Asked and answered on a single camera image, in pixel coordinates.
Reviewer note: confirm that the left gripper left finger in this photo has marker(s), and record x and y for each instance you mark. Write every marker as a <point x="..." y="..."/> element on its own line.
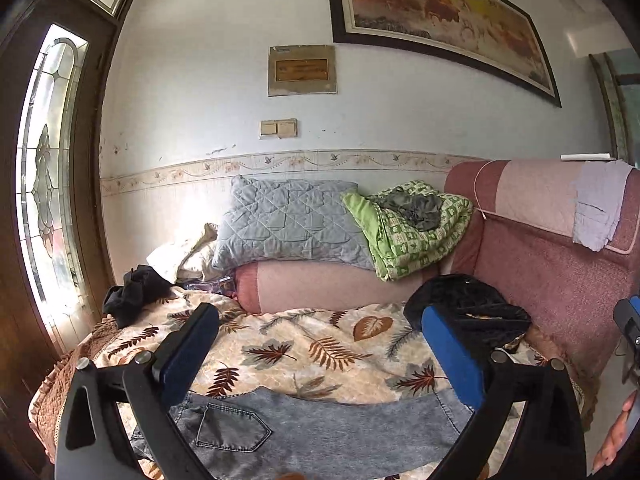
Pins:
<point x="92" y="442"/>

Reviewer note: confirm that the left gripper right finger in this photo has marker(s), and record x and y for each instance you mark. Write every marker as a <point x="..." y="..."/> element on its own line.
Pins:
<point x="548" y="443"/>

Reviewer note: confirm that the grey denim pants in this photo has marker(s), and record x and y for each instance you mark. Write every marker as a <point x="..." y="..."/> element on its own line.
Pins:
<point x="265" y="434"/>

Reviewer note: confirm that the person's right hand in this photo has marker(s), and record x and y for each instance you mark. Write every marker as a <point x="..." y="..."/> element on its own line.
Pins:
<point x="615" y="438"/>

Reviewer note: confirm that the black garment on left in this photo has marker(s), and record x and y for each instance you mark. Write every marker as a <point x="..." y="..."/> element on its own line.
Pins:
<point x="142" y="286"/>

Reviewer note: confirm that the black garment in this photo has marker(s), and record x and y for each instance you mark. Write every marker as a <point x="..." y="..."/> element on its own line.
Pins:
<point x="142" y="286"/>
<point x="459" y="314"/>

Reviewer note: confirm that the black garment on right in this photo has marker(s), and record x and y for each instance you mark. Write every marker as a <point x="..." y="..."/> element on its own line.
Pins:
<point x="459" y="314"/>

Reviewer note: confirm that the lilac cloth on sofa back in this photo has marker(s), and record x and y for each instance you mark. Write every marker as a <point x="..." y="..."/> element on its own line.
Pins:
<point x="600" y="190"/>

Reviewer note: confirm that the pink maroon sofa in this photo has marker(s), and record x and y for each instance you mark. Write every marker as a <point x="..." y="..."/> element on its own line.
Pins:
<point x="520" y="240"/>

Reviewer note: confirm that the cream pillow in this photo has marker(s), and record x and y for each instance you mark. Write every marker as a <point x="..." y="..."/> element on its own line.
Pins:
<point x="187" y="258"/>

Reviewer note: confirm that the grey quilted pillow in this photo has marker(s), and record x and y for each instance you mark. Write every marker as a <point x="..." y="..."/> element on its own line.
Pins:
<point x="289" y="220"/>

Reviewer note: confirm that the green patterned folded blanket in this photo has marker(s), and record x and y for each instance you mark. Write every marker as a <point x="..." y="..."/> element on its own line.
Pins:
<point x="398" y="249"/>

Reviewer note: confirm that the grey cloth on blanket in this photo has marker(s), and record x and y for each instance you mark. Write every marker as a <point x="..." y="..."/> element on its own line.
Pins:
<point x="420" y="211"/>

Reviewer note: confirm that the framed landscape painting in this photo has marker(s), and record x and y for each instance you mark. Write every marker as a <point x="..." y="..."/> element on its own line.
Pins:
<point x="494" y="36"/>

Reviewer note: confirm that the beige wall switch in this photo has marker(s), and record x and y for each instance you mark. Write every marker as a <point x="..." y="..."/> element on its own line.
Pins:
<point x="281" y="128"/>

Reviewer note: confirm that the wall electrical panel cover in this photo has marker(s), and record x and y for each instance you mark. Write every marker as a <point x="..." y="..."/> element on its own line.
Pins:
<point x="298" y="70"/>

